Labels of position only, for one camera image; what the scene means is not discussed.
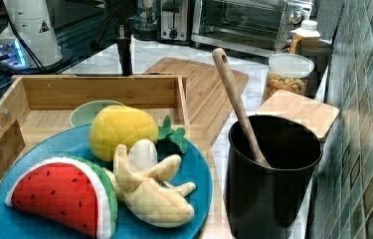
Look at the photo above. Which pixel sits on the small bamboo lid board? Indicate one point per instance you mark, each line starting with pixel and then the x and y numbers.
pixel 316 116

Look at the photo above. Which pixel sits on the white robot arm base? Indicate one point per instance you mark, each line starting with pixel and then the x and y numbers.
pixel 29 41

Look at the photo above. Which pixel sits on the plush yellow pineapple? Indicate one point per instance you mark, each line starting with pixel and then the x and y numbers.
pixel 116 125

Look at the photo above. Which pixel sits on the orange juice bottle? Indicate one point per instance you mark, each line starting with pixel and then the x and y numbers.
pixel 306 31

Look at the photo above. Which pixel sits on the black utensil holder cup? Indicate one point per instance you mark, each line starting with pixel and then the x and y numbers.
pixel 262 201

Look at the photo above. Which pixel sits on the pale green bowl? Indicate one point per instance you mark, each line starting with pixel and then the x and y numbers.
pixel 85 113

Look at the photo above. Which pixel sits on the silver toaster oven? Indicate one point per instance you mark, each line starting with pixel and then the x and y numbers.
pixel 257 27

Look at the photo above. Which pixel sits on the dark appliance base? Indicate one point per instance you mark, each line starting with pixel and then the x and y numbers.
pixel 145 28

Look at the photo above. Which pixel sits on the plush watermelon slice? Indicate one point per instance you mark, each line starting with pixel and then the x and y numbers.
pixel 72 191

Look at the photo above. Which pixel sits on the plush peeled banana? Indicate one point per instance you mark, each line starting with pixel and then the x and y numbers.
pixel 149 195

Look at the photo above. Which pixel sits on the blue round plate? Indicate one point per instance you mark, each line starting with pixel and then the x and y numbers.
pixel 15 224

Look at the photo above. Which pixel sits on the bamboo drawer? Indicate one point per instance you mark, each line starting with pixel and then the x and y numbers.
pixel 49 100

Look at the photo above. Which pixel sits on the clear cereal jar white lid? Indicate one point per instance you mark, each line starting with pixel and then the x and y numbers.
pixel 287 72

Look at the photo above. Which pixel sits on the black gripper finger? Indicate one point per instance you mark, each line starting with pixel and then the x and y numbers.
pixel 123 42

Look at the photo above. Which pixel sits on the bamboo cutting board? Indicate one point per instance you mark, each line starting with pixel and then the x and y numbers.
pixel 206 99

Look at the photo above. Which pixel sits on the wooden spoon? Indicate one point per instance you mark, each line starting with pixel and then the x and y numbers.
pixel 229 82

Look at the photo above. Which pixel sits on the silver black toaster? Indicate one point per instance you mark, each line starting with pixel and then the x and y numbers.
pixel 174 21

